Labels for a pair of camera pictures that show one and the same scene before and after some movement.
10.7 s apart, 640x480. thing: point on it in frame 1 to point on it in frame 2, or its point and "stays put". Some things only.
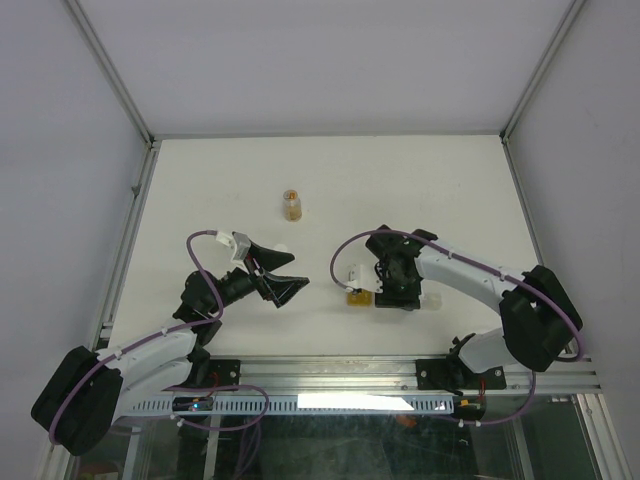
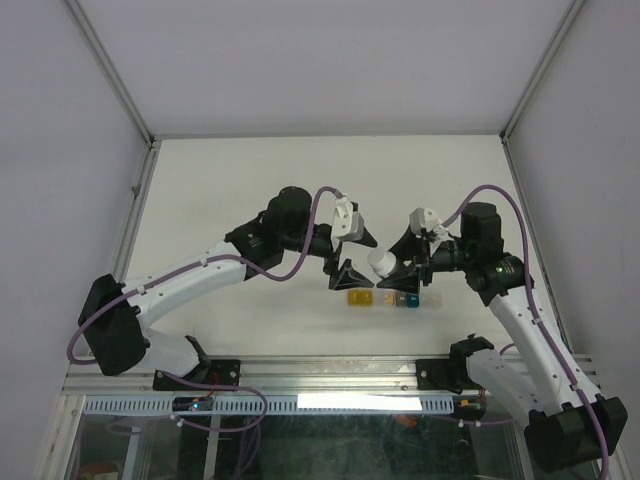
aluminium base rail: [375, 376] stays put
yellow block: [428, 300] stays put
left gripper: [276, 287] to [346, 278]
